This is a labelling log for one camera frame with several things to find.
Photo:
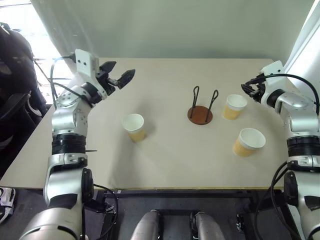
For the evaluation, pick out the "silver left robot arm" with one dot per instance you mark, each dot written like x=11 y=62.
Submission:
x=67 y=120

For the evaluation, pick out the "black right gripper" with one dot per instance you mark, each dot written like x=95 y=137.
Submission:
x=259 y=88

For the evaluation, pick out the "white sneaker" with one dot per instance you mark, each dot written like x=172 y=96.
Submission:
x=6 y=202

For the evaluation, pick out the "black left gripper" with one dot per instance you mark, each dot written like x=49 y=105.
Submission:
x=106 y=87

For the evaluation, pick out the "silver right robot leg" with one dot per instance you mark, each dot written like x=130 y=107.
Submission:
x=210 y=227

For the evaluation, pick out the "silver robot leg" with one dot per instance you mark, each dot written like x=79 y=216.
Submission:
x=210 y=227
x=145 y=227

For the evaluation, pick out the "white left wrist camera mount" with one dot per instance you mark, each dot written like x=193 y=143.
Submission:
x=83 y=62

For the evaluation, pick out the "black office chair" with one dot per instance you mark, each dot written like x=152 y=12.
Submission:
x=15 y=55

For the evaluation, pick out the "silver left robot leg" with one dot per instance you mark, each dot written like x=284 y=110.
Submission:
x=145 y=227

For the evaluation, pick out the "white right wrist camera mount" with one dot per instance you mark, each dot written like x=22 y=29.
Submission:
x=272 y=68

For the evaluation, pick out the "black metal table frame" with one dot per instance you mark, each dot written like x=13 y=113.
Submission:
x=175 y=193

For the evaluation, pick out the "tan paper cup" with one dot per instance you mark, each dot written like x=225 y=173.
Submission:
x=133 y=123
x=251 y=138
x=235 y=103

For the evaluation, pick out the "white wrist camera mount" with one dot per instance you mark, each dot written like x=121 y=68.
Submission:
x=272 y=68
x=83 y=62

